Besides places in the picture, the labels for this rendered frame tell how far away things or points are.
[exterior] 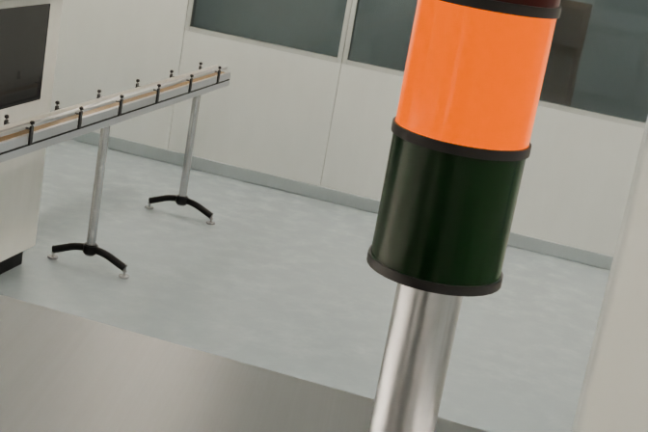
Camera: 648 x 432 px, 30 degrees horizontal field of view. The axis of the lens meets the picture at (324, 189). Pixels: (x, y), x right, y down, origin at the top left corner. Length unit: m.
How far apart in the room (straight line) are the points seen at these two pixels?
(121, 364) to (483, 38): 0.25
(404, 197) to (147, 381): 0.18
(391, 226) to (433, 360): 0.05
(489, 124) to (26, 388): 0.24
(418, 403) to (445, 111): 0.11
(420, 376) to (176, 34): 8.69
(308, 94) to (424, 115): 8.40
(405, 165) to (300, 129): 8.45
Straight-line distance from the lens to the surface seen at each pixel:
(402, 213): 0.43
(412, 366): 0.45
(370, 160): 8.76
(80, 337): 0.60
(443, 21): 0.41
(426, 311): 0.44
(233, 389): 0.56
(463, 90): 0.41
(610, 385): 1.96
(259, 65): 8.91
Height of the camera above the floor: 2.33
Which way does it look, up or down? 15 degrees down
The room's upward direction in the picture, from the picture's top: 10 degrees clockwise
